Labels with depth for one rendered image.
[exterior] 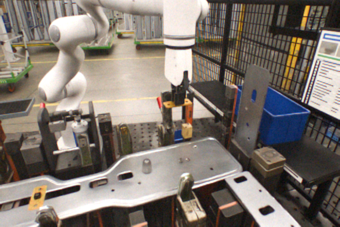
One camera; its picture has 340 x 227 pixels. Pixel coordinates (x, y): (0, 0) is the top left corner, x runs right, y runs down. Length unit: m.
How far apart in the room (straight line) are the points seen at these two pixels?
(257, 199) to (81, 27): 0.81
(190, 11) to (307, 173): 0.63
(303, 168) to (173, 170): 0.44
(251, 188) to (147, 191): 0.33
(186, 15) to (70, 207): 0.61
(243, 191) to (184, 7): 0.56
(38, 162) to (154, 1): 0.68
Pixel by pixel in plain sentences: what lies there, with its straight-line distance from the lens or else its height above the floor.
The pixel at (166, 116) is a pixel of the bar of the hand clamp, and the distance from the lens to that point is 0.85.
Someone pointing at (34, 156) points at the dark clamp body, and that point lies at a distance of 0.90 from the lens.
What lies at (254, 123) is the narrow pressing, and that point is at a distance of 0.82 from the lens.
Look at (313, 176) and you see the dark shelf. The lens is 0.84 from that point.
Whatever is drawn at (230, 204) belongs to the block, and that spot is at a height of 0.98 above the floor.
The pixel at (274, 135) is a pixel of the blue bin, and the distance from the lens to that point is 0.90.
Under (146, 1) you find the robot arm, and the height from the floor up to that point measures 1.54.
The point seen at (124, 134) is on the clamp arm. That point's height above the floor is 1.07.
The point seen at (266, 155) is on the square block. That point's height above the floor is 1.06.
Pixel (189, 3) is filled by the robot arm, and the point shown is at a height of 1.53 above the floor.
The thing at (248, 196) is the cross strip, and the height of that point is 1.00.
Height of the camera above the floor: 1.54
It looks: 25 degrees down
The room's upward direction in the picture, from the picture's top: straight up
